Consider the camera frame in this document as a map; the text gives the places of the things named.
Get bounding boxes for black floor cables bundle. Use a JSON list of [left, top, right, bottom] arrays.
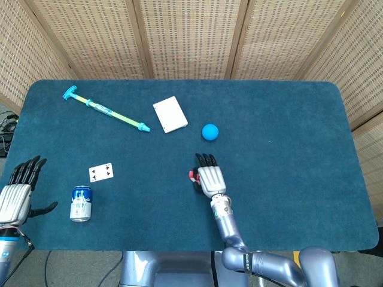
[[0, 110, 20, 158]]

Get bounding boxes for blue white drink can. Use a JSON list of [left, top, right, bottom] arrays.
[[69, 185, 93, 222]]

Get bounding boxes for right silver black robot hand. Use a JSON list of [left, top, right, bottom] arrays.
[[191, 153, 227, 198]]

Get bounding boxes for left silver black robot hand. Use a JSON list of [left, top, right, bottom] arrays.
[[0, 155, 59, 225]]

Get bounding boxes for blue felt table cover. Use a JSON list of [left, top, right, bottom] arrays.
[[1, 79, 380, 252]]

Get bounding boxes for white flat plastic box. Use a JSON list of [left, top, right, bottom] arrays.
[[153, 96, 189, 134]]

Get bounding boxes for grey-blue robot torso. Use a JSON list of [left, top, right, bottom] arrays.
[[119, 251, 249, 287]]

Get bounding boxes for four of clubs card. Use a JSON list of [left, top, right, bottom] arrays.
[[89, 163, 114, 183]]

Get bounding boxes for woven wooden folding screen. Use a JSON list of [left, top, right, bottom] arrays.
[[0, 0, 383, 221]]

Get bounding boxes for teal yellow toy water pump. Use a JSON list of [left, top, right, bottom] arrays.
[[62, 86, 151, 133]]

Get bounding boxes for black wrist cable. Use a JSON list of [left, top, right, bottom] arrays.
[[4, 231, 35, 283]]

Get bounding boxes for blue ball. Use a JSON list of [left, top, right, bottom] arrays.
[[201, 123, 220, 141]]

